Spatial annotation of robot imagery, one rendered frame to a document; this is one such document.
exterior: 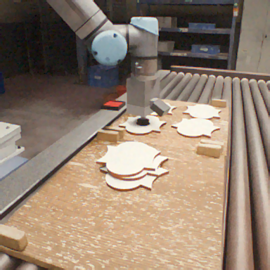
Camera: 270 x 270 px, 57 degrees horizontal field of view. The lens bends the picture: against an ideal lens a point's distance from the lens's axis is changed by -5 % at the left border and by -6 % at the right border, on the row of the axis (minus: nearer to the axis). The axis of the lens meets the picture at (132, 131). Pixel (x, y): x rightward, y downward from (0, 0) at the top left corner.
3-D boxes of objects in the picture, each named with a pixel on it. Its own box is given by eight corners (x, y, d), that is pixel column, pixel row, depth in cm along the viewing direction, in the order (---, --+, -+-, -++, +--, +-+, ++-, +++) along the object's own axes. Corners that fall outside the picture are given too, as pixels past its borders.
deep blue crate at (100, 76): (87, 85, 513) (85, 67, 498) (99, 81, 546) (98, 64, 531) (108, 88, 492) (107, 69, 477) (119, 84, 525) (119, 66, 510)
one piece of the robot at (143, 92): (161, 70, 66) (158, 129, 73) (176, 66, 73) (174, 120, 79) (123, 65, 72) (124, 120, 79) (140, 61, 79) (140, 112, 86)
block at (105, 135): (96, 140, 72) (96, 131, 71) (99, 137, 74) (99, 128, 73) (117, 143, 71) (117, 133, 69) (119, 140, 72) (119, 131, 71)
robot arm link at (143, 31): (126, 17, 72) (156, 17, 73) (126, 55, 76) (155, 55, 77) (129, 17, 65) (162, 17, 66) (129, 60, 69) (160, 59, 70)
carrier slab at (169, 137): (99, 140, 76) (99, 135, 75) (143, 100, 111) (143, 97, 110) (226, 160, 65) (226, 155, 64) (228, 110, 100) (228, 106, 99)
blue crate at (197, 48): (190, 53, 494) (191, 44, 488) (195, 51, 525) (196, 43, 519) (216, 55, 473) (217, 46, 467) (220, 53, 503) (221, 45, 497)
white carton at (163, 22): (154, 28, 506) (154, 16, 497) (161, 27, 528) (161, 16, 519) (171, 28, 488) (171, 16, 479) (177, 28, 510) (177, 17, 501)
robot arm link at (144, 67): (162, 58, 74) (147, 60, 68) (162, 73, 76) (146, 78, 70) (140, 55, 78) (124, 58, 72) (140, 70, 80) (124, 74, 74)
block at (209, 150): (195, 155, 65) (197, 145, 63) (196, 151, 66) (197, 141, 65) (220, 158, 63) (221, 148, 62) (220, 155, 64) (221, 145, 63)
